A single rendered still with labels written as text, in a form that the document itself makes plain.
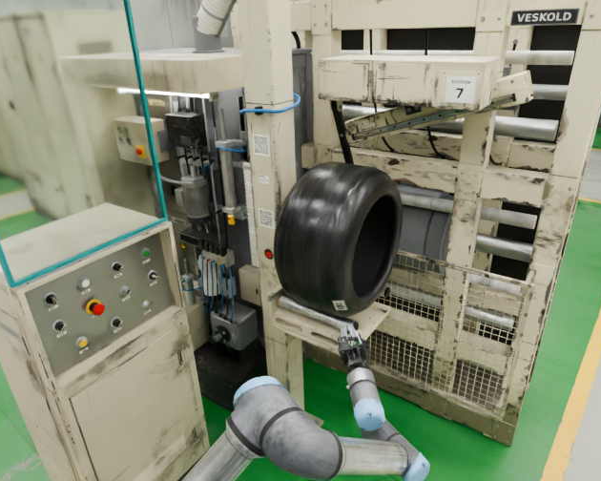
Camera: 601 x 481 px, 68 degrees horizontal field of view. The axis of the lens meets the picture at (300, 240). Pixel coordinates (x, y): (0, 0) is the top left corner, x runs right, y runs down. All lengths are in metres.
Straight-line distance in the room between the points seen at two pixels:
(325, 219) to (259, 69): 0.56
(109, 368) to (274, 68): 1.17
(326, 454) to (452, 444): 1.62
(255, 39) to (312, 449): 1.24
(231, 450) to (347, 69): 1.29
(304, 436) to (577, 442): 2.00
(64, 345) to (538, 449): 2.17
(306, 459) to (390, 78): 1.21
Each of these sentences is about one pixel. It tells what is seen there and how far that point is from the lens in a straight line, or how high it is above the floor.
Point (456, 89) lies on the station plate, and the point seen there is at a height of 1.70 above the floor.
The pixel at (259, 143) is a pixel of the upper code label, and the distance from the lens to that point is 1.66.
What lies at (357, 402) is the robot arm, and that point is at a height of 1.01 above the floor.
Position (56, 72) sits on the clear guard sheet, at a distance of 1.44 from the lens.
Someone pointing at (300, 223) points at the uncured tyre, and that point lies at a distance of 1.45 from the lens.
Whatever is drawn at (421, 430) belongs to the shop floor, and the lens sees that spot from 2.56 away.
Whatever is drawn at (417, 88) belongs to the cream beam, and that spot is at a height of 1.70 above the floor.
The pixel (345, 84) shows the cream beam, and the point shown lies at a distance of 1.72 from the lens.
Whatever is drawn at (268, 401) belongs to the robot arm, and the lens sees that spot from 1.00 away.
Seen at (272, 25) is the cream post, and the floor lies 1.90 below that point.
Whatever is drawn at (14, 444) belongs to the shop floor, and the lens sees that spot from 2.92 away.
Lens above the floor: 1.90
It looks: 26 degrees down
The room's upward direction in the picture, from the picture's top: 2 degrees counter-clockwise
